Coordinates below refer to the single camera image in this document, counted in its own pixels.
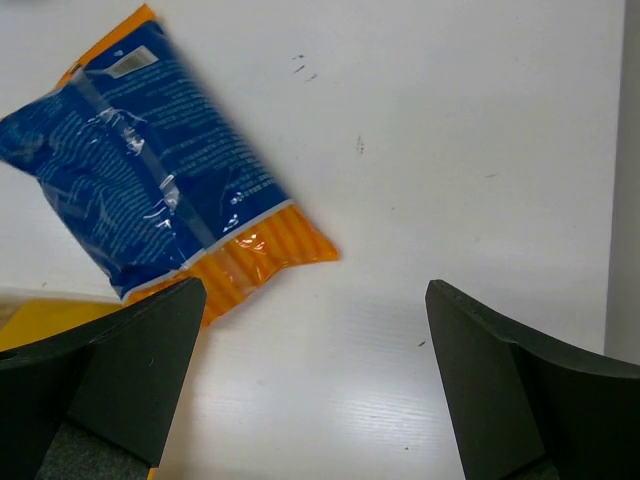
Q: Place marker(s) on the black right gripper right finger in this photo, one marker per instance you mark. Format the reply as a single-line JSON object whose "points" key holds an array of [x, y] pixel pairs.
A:
{"points": [[525, 405]]}

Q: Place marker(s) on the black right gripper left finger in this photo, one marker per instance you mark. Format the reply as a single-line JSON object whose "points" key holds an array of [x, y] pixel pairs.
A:
{"points": [[97, 401]]}

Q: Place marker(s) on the blue orange pasta bag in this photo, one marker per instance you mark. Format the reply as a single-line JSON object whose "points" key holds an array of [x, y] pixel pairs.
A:
{"points": [[152, 180]]}

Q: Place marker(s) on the yellow macaroni bag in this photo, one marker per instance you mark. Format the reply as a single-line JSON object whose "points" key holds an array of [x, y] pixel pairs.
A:
{"points": [[28, 320]]}

